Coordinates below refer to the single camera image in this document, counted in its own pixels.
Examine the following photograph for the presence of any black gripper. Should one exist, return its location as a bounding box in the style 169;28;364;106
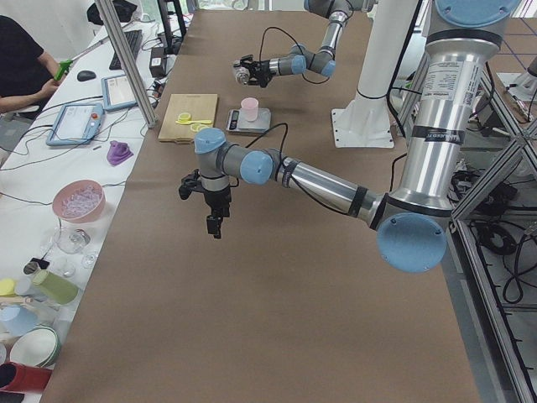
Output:
178;169;232;239
232;55;271;88

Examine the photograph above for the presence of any pink plastic cup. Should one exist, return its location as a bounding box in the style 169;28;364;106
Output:
241;97;258;122

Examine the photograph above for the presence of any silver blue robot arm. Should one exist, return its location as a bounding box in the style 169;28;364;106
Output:
232;1;372;88
179;1;517;273

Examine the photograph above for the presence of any silver digital kitchen scale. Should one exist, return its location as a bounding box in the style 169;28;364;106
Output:
226;108;272;134

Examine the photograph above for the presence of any green cup lying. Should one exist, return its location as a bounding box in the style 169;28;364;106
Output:
31;270;79;305

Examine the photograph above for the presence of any light blue cup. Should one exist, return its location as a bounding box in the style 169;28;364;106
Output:
1;305;39;337

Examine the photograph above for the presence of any red cup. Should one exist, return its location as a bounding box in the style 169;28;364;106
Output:
1;362;52;393

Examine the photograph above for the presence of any wooden cutting board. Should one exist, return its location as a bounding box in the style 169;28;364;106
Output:
158;93;218;144

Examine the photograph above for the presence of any yellow plastic knife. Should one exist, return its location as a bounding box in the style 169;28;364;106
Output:
175;119;212;125

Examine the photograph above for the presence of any purple cloth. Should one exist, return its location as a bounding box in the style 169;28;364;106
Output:
107;140;133;166

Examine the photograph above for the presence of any black keyboard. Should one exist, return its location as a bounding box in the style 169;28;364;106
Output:
108;29;144;71

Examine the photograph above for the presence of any pink bowl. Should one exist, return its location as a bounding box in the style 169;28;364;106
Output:
52;180;106;223

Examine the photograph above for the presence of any clear wine glass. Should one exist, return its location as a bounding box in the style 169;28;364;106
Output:
54;228;91;254

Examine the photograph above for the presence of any blue teach pendant far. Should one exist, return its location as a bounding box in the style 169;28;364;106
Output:
101;75;137;112

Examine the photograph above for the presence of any blue teach pendant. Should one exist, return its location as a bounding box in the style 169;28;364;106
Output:
101;75;137;112
46;103;104;147

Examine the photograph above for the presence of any blue teach pendant near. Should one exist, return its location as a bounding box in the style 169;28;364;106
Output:
46;103;104;147

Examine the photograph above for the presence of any black computer mouse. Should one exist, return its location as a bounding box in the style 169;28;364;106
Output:
76;70;96;82

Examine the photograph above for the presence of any white green bowl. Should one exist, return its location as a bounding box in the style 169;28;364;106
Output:
9;327;60;368

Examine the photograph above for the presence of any seated person black shirt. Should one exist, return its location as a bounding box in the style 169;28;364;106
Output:
1;15;61;114

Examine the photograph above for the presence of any aluminium frame post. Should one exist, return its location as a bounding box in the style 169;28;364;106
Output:
95;0;157;128

